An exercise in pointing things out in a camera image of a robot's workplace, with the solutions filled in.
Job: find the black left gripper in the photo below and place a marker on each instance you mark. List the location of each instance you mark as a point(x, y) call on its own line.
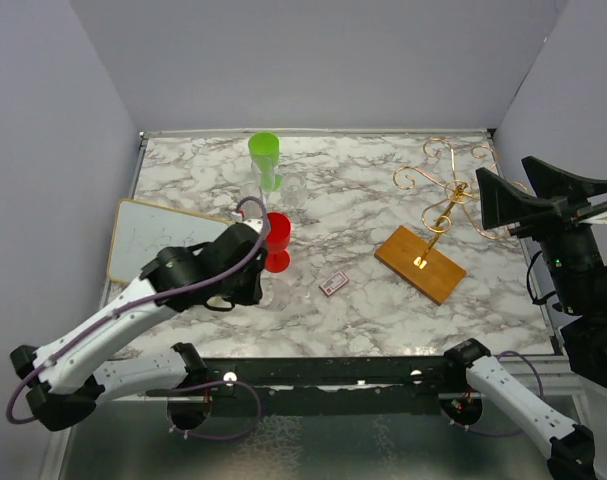
point(253, 294)

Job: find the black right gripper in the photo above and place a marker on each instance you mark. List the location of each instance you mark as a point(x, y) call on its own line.
point(501, 201)

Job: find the red plastic wine glass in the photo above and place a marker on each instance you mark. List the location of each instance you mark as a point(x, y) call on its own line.
point(277, 242)

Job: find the clear glass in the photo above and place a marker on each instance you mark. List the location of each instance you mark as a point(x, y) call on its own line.
point(294, 192)
point(275, 295)
point(251, 208)
point(265, 175)

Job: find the green plastic wine glass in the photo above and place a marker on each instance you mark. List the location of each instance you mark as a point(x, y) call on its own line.
point(264, 150)

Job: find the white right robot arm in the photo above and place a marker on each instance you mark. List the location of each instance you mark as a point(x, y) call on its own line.
point(561, 408)

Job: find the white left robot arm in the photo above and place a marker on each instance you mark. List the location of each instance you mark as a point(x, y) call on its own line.
point(63, 382)

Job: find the small red white card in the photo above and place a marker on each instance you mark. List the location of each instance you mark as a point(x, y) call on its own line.
point(334, 283)

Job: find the yellow-framed whiteboard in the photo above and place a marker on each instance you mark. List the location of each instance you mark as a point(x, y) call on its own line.
point(142, 229)

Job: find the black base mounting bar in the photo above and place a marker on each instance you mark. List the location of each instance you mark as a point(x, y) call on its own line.
point(329, 386)

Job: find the gold wire glass rack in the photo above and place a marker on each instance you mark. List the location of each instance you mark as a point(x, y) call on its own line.
point(416, 260)

